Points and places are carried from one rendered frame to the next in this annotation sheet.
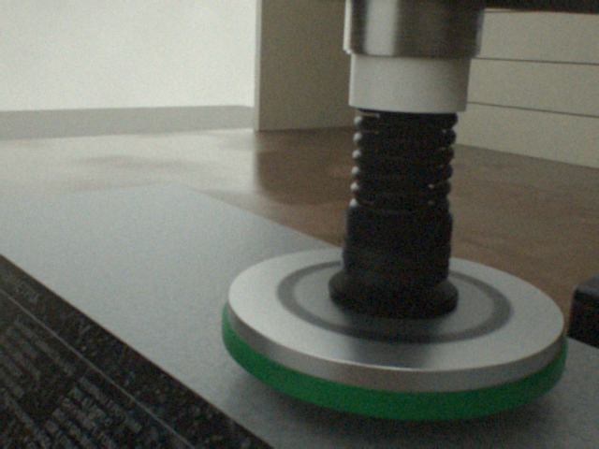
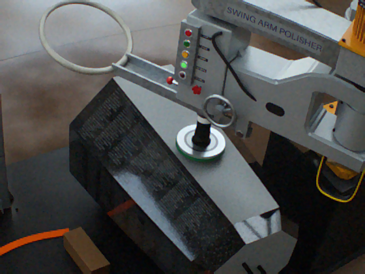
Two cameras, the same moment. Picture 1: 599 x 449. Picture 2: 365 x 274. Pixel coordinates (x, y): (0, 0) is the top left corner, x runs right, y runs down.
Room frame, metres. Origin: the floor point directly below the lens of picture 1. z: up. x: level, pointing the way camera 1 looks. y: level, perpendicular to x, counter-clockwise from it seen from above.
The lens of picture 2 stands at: (-1.91, -0.24, 2.84)
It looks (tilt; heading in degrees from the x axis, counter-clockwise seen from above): 40 degrees down; 6
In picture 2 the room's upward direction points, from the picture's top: 8 degrees clockwise
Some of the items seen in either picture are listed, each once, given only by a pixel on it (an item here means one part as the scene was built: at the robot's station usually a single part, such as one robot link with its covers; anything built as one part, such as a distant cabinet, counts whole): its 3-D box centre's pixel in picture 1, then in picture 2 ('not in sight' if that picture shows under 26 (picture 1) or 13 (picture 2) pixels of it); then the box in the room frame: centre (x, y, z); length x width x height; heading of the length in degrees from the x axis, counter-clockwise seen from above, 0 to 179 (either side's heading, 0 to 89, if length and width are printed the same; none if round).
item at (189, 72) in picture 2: not in sight; (187, 52); (0.33, 0.04, 1.37); 0.08 x 0.03 x 0.28; 72
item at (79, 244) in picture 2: not in sight; (86, 255); (0.24, 0.42, 0.07); 0.30 x 0.12 x 0.12; 47
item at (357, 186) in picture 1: (403, 146); (204, 122); (0.41, -0.06, 0.98); 0.06 x 0.06 x 0.09
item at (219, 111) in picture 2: not in sight; (223, 107); (0.26, -0.14, 1.20); 0.15 x 0.10 x 0.15; 72
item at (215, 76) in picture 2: not in sight; (232, 64); (0.39, -0.14, 1.32); 0.36 x 0.22 x 0.45; 72
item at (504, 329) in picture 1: (391, 303); (201, 141); (0.41, -0.06, 0.87); 0.21 x 0.21 x 0.01
